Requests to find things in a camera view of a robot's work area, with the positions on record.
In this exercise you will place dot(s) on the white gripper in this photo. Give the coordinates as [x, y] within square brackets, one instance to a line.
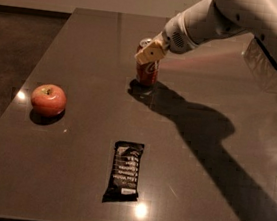
[173, 35]

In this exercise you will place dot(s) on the black rxbar chocolate wrapper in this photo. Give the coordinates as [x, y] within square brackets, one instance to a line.
[123, 180]

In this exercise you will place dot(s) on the red apple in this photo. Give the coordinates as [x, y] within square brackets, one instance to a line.
[48, 100]

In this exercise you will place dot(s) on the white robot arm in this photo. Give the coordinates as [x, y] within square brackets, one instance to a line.
[215, 19]

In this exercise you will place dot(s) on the red coke can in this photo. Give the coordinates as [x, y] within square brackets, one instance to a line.
[147, 74]

